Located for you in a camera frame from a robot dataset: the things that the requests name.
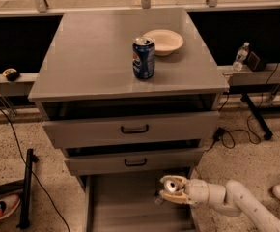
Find grey drawer cabinet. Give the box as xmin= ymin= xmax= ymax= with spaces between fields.
xmin=28 ymin=7 xmax=230 ymax=232

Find silver redbull can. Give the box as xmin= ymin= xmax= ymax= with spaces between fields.
xmin=164 ymin=179 xmax=178 ymax=193

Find white bowl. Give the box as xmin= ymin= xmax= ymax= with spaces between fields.
xmin=146 ymin=29 xmax=184 ymax=56

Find bottom drawer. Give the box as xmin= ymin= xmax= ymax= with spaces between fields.
xmin=84 ymin=169 xmax=196 ymax=232

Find black power adapter cable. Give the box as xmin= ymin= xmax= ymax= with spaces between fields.
xmin=205 ymin=61 xmax=280 ymax=152

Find orange white left sneaker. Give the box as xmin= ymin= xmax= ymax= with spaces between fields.
xmin=0 ymin=194 xmax=20 ymax=220

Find black table leg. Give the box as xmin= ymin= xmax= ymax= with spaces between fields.
xmin=241 ymin=93 xmax=273 ymax=141

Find black cable left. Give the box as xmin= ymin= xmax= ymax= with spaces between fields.
xmin=0 ymin=106 xmax=70 ymax=232

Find blue pepsi can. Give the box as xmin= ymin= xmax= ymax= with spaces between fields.
xmin=132 ymin=36 xmax=155 ymax=79

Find black stand leg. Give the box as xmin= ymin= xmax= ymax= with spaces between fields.
xmin=17 ymin=149 xmax=39 ymax=229

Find top drawer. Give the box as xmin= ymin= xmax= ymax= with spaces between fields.
xmin=42 ymin=111 xmax=219 ymax=149

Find clear water bottle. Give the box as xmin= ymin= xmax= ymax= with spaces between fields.
xmin=233 ymin=42 xmax=249 ymax=71

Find small black box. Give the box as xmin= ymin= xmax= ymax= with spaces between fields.
xmin=247 ymin=51 xmax=266 ymax=72

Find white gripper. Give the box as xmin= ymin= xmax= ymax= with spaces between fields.
xmin=159 ymin=175 xmax=209 ymax=205

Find drawer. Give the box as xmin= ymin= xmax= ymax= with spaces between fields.
xmin=84 ymin=169 xmax=196 ymax=232
xmin=42 ymin=111 xmax=219 ymax=149
xmin=65 ymin=148 xmax=204 ymax=176

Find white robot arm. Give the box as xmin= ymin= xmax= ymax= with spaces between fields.
xmin=159 ymin=175 xmax=280 ymax=232

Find middle drawer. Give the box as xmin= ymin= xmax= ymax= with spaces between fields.
xmin=65 ymin=148 xmax=204 ymax=176

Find tape measure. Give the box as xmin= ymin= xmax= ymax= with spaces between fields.
xmin=3 ymin=68 xmax=20 ymax=81

